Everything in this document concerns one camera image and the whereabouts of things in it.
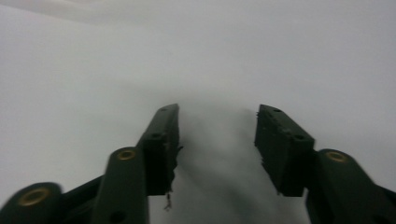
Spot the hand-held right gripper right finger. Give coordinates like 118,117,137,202
254,104,316,198

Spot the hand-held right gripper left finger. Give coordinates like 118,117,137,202
135,103,184,212

